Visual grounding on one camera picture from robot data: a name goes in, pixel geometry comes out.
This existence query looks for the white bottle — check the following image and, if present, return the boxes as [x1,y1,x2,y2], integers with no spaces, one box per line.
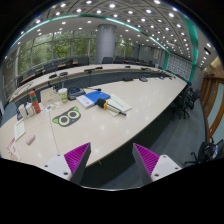
[25,103,35,117]

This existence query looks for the white paper sheet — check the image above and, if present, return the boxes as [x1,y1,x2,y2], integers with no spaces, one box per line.
[14,119,25,140]

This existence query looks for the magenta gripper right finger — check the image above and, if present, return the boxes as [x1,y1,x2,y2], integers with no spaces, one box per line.
[132,143,181,185]

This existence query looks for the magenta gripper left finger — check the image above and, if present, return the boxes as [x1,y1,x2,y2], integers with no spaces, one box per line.
[44,142,91,184]

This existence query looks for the white paper cup green band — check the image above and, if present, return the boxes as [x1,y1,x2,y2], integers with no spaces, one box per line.
[58,88,68,103]

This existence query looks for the blue book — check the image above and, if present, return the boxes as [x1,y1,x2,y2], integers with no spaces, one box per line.
[85,91,110,103]

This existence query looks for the black cat face mousepad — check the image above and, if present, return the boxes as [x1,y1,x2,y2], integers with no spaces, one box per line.
[52,106,81,127]

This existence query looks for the black pouch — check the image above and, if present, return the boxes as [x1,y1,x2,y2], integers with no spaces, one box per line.
[68,88,85,100]

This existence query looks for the thin white cable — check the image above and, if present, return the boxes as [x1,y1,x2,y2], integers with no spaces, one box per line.
[48,109,61,156]

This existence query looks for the black office chair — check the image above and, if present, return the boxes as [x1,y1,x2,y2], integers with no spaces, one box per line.
[170,82,201,118]

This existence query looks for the black and orange handheld tool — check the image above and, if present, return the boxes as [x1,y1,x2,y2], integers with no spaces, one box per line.
[96,98,126,115]

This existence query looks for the pink computer mouse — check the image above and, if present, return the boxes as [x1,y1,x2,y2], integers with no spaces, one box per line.
[26,135,35,145]

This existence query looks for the grey round pillar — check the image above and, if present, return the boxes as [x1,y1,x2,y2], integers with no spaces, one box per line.
[95,24,116,63]

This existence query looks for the red white leaflet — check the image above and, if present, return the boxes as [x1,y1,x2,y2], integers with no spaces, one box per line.
[7,139,20,161]

